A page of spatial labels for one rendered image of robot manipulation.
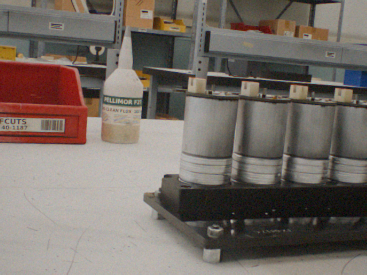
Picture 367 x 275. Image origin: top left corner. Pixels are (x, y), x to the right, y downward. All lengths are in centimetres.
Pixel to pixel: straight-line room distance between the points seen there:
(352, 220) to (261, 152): 5
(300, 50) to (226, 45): 43
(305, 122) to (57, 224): 13
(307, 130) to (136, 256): 11
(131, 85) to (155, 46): 443
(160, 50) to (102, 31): 240
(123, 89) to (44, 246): 27
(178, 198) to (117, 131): 24
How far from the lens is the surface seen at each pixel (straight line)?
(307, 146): 29
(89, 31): 254
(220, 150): 26
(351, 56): 322
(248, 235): 23
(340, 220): 27
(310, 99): 29
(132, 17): 441
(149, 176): 37
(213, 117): 25
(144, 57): 488
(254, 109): 27
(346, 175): 30
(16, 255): 22
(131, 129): 49
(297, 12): 561
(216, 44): 276
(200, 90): 26
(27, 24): 249
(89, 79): 261
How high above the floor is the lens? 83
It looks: 8 degrees down
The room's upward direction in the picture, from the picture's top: 5 degrees clockwise
